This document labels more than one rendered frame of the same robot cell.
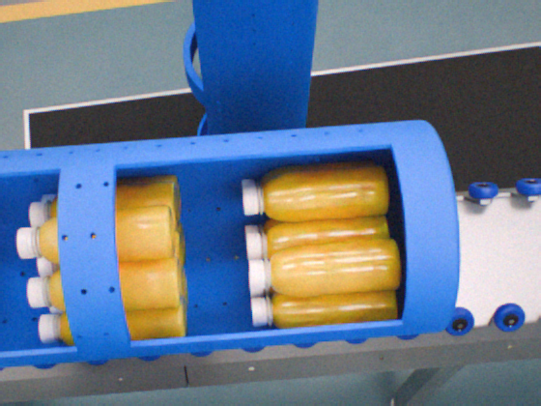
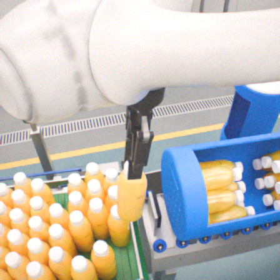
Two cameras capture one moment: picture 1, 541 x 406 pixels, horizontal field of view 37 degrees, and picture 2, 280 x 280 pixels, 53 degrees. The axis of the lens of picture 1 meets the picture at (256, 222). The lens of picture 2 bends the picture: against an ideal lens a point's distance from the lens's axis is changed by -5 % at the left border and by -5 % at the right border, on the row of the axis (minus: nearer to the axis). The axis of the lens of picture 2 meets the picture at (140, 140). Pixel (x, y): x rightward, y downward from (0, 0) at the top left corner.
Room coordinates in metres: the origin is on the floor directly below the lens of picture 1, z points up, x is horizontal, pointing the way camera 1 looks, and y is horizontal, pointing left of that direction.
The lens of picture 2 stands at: (-0.13, 0.79, 1.84)
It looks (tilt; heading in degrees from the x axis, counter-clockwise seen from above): 46 degrees down; 353
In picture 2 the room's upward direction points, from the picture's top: straight up
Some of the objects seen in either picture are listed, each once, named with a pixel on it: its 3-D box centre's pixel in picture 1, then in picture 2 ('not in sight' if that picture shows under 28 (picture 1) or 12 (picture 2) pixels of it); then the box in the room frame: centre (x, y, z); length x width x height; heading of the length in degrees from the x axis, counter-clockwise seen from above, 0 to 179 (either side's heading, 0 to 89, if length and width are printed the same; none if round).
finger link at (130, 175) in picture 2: not in sight; (135, 167); (0.23, 0.75, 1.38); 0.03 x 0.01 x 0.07; 94
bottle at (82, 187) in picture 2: not in sight; (79, 195); (0.44, 0.93, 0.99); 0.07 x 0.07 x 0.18
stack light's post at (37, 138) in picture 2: not in sight; (63, 207); (0.68, 1.09, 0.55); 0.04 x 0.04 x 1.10; 4
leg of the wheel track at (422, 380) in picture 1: (423, 382); not in sight; (0.34, -0.37, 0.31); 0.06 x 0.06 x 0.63; 4
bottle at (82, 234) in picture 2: not in sight; (81, 232); (0.30, 0.92, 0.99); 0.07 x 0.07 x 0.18
